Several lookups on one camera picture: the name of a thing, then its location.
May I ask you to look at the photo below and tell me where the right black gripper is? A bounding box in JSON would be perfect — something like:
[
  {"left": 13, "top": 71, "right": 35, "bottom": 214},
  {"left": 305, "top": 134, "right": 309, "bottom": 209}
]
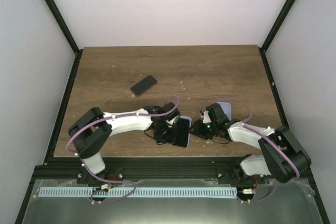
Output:
[{"left": 187, "top": 120, "right": 217, "bottom": 140}]

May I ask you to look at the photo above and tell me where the lilac phone case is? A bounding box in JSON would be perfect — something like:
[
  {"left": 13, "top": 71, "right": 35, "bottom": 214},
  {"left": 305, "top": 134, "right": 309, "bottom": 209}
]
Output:
[{"left": 176, "top": 116, "right": 192, "bottom": 148}]

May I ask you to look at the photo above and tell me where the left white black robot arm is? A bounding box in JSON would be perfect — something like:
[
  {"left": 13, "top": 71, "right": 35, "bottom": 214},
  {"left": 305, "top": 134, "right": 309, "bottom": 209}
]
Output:
[{"left": 66, "top": 102, "right": 180, "bottom": 184}]

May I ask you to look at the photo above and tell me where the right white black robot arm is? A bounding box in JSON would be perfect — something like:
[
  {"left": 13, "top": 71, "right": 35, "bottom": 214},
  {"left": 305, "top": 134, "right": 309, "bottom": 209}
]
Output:
[{"left": 191, "top": 102, "right": 312, "bottom": 184}]

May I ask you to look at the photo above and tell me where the black phone with red edge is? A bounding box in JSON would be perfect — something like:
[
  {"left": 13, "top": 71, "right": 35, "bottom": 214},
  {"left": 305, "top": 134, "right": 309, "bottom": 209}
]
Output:
[{"left": 130, "top": 75, "right": 157, "bottom": 96}]

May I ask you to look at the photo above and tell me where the grey metal sheet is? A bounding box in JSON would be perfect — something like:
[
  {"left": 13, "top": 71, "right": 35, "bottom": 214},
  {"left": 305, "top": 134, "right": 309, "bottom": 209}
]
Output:
[{"left": 23, "top": 180, "right": 322, "bottom": 223}]

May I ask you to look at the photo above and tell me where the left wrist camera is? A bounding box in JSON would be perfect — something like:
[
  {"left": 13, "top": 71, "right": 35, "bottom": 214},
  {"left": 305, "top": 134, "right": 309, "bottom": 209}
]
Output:
[{"left": 167, "top": 116, "right": 180, "bottom": 125}]

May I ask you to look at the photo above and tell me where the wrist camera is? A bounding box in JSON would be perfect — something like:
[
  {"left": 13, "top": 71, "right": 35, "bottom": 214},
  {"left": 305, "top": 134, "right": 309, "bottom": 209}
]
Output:
[
  {"left": 167, "top": 116, "right": 180, "bottom": 125},
  {"left": 200, "top": 109, "right": 207, "bottom": 119}
]

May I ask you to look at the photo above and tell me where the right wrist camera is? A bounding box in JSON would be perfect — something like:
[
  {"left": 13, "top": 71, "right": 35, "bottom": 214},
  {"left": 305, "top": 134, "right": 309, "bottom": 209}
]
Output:
[{"left": 200, "top": 109, "right": 207, "bottom": 119}]

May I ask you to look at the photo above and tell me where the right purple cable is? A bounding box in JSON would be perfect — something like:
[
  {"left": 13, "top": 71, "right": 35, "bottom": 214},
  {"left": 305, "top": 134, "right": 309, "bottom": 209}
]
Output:
[{"left": 215, "top": 97, "right": 301, "bottom": 203}]

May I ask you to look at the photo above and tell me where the light blue slotted cable duct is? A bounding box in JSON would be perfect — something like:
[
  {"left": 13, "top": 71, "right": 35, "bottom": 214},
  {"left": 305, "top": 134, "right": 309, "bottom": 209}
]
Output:
[{"left": 38, "top": 187, "right": 237, "bottom": 199}]

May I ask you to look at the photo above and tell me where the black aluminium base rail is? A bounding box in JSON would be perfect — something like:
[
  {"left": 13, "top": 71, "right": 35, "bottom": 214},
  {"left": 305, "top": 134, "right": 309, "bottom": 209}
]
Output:
[{"left": 32, "top": 156, "right": 256, "bottom": 186}]

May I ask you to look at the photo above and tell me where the right black frame post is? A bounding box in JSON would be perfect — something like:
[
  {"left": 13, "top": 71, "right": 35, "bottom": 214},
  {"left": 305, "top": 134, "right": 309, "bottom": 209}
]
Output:
[{"left": 258, "top": 0, "right": 313, "bottom": 54}]

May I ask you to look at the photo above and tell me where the black frame post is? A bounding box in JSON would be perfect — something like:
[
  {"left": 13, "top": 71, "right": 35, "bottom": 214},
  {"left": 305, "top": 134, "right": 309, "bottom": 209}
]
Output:
[
  {"left": 28, "top": 0, "right": 80, "bottom": 56},
  {"left": 258, "top": 0, "right": 313, "bottom": 54}
]

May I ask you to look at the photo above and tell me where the left black frame post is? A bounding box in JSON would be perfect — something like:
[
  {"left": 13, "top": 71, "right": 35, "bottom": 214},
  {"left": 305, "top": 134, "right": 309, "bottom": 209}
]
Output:
[{"left": 28, "top": 0, "right": 80, "bottom": 56}]

